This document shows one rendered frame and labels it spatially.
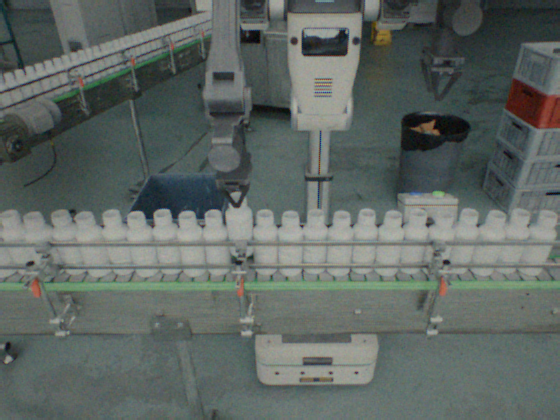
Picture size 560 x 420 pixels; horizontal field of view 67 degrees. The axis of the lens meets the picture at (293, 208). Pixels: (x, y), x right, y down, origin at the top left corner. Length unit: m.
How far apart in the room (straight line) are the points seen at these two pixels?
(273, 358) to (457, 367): 0.89
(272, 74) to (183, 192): 3.13
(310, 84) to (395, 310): 0.75
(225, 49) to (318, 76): 0.65
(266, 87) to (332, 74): 3.34
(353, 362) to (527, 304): 0.89
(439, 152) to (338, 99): 1.56
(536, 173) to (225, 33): 2.77
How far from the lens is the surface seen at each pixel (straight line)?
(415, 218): 1.00
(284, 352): 1.85
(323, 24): 1.39
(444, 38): 1.00
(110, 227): 1.06
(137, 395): 2.15
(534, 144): 3.18
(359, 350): 1.88
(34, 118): 2.25
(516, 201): 3.38
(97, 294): 1.15
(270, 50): 4.62
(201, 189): 1.66
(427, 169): 2.98
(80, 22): 6.80
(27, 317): 1.29
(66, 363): 2.38
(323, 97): 1.44
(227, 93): 0.79
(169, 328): 1.17
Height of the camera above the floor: 1.70
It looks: 33 degrees down
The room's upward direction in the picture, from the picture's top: straight up
